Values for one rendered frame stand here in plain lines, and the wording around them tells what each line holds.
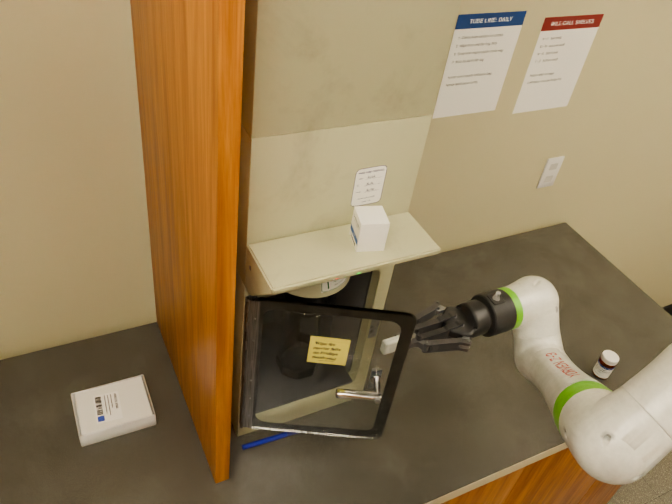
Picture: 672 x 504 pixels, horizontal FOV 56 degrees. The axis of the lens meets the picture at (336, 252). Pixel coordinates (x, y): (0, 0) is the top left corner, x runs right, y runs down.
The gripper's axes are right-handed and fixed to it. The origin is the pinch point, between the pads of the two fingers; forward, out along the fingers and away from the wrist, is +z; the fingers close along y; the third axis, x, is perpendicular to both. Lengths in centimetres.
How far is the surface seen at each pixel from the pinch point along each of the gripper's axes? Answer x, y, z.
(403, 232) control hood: -23.0, -6.1, 0.4
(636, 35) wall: -33, -55, -106
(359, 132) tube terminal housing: -41.6, -11.5, 9.7
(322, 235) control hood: -23.0, -9.7, 14.8
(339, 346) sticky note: -0.8, -2.2, 12.0
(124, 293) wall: 24, -54, 43
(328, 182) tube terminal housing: -32.8, -11.5, 14.1
